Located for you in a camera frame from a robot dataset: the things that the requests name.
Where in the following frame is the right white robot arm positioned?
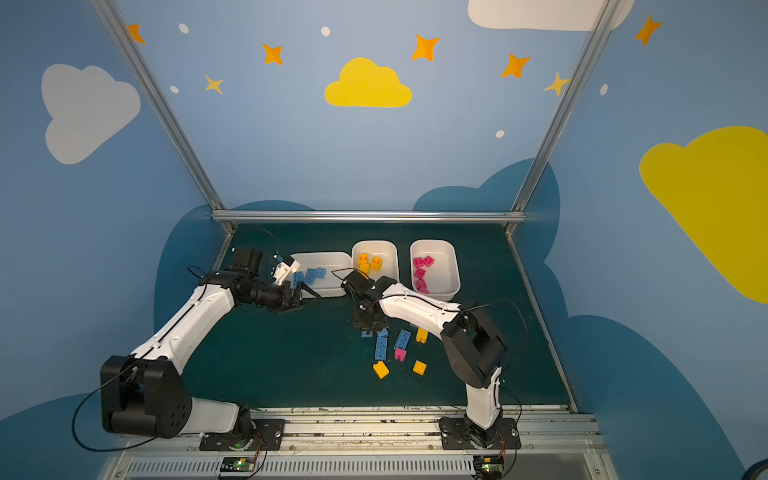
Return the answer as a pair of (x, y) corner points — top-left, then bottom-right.
(341, 268), (529, 449)

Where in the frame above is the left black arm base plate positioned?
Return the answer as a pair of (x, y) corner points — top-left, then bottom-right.
(199, 418), (286, 452)

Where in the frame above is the right white plastic bin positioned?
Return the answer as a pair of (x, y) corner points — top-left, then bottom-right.
(410, 239), (461, 301)

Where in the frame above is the white plastic bin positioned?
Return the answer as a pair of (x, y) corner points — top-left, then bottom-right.
(287, 252), (352, 298)
(410, 239), (461, 301)
(351, 240), (399, 281)

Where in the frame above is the left white plastic bin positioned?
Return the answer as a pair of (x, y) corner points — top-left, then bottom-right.
(287, 252), (352, 298)

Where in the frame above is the middle white plastic bin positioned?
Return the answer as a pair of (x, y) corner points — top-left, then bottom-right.
(351, 240), (399, 281)

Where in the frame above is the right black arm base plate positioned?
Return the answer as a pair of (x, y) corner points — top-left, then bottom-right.
(438, 417), (522, 450)

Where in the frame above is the right green circuit board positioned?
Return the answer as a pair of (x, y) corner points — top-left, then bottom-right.
(472, 456), (506, 480)

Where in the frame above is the green circuit board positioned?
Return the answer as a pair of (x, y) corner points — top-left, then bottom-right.
(218, 457), (257, 477)
(472, 456), (506, 480)

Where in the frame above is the aluminium front rail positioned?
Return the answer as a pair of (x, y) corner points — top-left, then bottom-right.
(101, 404), (618, 479)

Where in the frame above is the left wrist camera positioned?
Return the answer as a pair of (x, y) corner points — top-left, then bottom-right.
(273, 257), (301, 286)

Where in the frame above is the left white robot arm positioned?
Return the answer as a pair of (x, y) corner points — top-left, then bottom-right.
(94, 249), (313, 449)

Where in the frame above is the left green circuit board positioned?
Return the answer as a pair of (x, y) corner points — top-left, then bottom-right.
(218, 457), (257, 477)

